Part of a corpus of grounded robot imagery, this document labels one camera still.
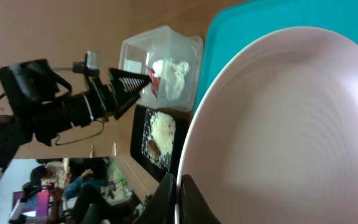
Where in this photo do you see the white napkin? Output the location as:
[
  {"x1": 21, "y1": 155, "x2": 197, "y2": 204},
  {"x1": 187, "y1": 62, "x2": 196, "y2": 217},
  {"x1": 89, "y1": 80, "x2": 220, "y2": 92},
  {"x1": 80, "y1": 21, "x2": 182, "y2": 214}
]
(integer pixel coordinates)
[{"x1": 152, "y1": 58, "x2": 190, "y2": 100}]

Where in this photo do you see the white rice pile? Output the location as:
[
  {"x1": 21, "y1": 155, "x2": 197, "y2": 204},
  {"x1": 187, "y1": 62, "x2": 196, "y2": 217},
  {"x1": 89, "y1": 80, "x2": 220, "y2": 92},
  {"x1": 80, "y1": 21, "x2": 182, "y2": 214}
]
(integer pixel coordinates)
[{"x1": 141, "y1": 108, "x2": 176, "y2": 170}]

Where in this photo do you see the black tray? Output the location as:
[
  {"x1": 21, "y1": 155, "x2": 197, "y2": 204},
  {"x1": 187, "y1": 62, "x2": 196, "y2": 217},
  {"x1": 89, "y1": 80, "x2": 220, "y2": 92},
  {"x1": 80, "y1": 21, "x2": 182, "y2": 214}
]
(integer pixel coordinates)
[{"x1": 130, "y1": 105, "x2": 189, "y2": 182}]

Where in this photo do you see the person in blue shirt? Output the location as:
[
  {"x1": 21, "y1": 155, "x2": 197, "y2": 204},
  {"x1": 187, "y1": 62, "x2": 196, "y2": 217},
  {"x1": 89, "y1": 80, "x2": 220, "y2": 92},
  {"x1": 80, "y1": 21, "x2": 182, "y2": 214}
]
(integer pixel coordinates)
[{"x1": 30, "y1": 165, "x2": 107, "y2": 200}]

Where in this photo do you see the brown food piece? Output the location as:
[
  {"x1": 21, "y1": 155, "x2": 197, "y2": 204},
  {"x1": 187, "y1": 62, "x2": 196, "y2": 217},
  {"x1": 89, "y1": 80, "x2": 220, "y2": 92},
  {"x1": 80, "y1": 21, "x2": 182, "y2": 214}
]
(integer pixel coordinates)
[{"x1": 147, "y1": 139, "x2": 161, "y2": 160}]

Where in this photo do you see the teal serving tray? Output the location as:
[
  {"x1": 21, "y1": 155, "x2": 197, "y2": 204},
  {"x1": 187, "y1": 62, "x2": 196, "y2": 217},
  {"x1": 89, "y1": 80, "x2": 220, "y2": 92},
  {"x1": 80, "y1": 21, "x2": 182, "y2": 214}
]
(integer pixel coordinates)
[{"x1": 195, "y1": 0, "x2": 358, "y2": 106}]

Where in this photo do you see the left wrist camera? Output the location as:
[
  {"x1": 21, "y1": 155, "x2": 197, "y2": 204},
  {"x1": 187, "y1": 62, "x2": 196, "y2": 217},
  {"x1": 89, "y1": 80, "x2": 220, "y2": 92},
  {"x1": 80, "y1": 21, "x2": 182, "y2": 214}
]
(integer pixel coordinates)
[{"x1": 72, "y1": 50, "x2": 100, "y2": 77}]

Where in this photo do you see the pink lit monitor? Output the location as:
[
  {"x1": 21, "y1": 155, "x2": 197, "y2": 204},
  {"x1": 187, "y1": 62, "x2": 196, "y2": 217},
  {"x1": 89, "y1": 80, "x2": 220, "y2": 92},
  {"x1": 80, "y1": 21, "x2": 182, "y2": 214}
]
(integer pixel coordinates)
[{"x1": 12, "y1": 189, "x2": 50, "y2": 217}]

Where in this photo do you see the pink plate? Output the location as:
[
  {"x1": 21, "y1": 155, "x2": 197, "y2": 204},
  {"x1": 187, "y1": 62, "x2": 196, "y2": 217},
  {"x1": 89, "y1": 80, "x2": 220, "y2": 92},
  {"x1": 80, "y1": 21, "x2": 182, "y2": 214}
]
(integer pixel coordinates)
[{"x1": 178, "y1": 27, "x2": 358, "y2": 223}]

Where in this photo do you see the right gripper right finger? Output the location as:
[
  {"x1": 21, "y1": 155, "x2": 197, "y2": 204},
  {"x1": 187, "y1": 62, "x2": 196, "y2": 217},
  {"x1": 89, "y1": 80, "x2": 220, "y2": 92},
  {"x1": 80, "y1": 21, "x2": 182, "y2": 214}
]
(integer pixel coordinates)
[{"x1": 179, "y1": 174, "x2": 221, "y2": 224}]

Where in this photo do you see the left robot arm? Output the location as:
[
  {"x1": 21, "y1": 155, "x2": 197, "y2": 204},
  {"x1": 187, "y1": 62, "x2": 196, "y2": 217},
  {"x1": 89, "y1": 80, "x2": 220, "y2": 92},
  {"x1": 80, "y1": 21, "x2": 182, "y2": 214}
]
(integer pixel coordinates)
[{"x1": 0, "y1": 57, "x2": 151, "y2": 170}]

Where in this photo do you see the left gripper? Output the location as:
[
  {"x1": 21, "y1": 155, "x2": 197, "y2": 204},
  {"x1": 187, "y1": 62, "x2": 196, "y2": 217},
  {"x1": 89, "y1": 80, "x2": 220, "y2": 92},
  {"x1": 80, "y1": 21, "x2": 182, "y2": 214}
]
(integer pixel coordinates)
[{"x1": 84, "y1": 68, "x2": 151, "y2": 120}]

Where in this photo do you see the clear plastic bin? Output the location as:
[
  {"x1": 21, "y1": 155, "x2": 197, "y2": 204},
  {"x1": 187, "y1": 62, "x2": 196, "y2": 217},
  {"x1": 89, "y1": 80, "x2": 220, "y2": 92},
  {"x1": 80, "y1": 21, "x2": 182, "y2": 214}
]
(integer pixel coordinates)
[{"x1": 119, "y1": 26, "x2": 203, "y2": 112}]

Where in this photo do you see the red snack wrapper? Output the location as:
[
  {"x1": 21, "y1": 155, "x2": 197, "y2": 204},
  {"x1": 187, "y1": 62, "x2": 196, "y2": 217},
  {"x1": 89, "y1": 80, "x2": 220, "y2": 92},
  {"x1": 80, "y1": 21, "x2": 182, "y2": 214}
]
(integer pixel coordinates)
[{"x1": 147, "y1": 67, "x2": 160, "y2": 98}]

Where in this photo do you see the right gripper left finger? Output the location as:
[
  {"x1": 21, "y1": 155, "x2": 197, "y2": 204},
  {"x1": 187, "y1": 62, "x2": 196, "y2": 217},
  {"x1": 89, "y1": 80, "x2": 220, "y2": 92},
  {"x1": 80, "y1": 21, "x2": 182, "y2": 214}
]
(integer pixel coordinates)
[{"x1": 134, "y1": 174, "x2": 176, "y2": 224}]

